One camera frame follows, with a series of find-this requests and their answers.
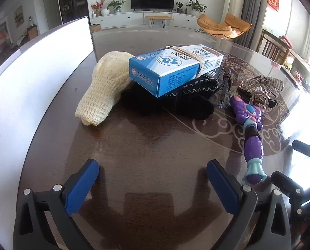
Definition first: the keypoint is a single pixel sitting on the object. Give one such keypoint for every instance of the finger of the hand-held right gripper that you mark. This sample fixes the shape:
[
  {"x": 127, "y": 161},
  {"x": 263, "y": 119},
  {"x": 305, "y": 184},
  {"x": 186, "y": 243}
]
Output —
[
  {"x": 290, "y": 186},
  {"x": 307, "y": 148}
]

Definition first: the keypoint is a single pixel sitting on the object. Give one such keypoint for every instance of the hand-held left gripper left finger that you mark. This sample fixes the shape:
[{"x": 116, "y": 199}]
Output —
[{"x": 82, "y": 185}]

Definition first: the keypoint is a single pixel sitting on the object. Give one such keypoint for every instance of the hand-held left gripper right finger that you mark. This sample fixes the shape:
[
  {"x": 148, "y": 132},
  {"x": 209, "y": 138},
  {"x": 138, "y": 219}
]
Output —
[{"x": 222, "y": 187}]

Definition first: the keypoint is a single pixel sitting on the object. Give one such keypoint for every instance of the purple toy figure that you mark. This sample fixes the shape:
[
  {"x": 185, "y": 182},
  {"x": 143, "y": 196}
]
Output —
[{"x": 252, "y": 145}]

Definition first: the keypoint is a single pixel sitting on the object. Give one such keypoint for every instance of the rhinestone bow hair clip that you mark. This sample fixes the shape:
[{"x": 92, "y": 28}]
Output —
[{"x": 249, "y": 83}]

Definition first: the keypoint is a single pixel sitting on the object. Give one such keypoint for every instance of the black knitted glove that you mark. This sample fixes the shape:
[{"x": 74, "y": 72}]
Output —
[{"x": 181, "y": 104}]

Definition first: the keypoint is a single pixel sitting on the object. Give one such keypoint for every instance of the cream knitted sock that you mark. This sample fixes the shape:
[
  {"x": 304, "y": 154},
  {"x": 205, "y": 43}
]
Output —
[{"x": 102, "y": 91}]

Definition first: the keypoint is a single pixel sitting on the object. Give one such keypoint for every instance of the black hair clip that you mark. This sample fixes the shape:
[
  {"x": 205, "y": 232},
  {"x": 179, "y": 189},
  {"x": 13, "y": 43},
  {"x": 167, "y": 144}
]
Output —
[{"x": 225, "y": 88}]

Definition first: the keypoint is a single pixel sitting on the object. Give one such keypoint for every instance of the tan rubber band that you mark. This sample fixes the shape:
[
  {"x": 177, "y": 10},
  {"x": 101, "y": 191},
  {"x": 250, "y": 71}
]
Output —
[{"x": 202, "y": 62}]

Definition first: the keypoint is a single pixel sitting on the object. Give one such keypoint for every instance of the blue medicine box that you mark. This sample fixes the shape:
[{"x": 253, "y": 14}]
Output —
[{"x": 155, "y": 67}]

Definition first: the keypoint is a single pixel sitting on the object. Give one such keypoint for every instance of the round patterned wooden desktop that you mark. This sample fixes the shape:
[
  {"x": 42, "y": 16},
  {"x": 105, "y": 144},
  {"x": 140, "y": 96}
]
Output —
[{"x": 144, "y": 140}]

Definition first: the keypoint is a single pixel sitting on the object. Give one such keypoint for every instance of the cluttered wooden side table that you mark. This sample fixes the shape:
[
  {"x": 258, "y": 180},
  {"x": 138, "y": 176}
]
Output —
[{"x": 297, "y": 57}]

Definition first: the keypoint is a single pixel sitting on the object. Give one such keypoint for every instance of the wooden chair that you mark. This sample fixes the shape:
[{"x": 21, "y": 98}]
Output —
[{"x": 269, "y": 44}]

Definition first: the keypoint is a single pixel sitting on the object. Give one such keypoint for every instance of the white board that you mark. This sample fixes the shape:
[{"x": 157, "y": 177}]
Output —
[{"x": 27, "y": 83}]

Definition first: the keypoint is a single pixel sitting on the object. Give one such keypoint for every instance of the black box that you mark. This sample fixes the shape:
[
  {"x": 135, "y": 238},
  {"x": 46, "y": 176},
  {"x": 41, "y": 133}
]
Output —
[{"x": 215, "y": 72}]

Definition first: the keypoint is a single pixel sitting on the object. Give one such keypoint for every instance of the grey curtain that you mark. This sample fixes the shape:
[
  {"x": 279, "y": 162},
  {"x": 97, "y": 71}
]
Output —
[{"x": 254, "y": 7}]

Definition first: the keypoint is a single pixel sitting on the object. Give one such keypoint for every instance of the orange lounge chair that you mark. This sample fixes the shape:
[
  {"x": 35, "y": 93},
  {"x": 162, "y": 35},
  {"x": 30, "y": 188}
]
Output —
[{"x": 217, "y": 27}]

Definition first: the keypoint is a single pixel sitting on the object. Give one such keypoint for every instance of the cardboard box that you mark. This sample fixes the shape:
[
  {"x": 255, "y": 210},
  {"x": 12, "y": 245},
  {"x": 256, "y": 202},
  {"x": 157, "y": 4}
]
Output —
[{"x": 95, "y": 28}]

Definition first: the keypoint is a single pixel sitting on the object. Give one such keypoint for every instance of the white television cabinet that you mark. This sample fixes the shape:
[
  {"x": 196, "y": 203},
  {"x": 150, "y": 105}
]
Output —
[{"x": 129, "y": 18}]

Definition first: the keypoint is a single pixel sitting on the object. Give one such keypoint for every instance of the white round vase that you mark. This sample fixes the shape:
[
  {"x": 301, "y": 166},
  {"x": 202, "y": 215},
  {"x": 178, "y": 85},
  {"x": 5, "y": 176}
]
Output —
[{"x": 105, "y": 11}]

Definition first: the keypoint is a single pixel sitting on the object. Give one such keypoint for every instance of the large leafy potted plant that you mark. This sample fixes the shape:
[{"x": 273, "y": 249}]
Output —
[{"x": 196, "y": 6}]

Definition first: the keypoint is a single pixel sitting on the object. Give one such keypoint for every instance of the red flower plant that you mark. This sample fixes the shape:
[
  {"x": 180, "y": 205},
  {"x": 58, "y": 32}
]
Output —
[{"x": 97, "y": 5}]

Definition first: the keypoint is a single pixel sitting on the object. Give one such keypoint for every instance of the wooden bench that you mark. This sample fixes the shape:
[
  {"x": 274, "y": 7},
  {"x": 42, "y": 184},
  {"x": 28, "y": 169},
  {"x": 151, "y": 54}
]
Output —
[{"x": 159, "y": 17}]

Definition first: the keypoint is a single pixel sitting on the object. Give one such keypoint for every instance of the green potted plant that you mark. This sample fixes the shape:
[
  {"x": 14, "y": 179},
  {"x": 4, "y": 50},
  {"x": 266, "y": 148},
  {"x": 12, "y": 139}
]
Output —
[{"x": 116, "y": 4}]

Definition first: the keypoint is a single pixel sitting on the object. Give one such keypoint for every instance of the dark display cabinet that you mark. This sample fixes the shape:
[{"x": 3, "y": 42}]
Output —
[{"x": 71, "y": 0}]

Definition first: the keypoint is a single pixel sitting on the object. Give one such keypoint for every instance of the small potted plant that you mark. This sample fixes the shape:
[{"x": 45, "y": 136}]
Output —
[{"x": 179, "y": 7}]

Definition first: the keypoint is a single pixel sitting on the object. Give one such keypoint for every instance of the red wall hanging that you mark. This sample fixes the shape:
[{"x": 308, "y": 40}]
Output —
[{"x": 273, "y": 0}]

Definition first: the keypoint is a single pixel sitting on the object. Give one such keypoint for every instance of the framed wall picture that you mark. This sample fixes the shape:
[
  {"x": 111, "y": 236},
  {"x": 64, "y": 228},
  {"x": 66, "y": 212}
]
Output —
[{"x": 18, "y": 16}]

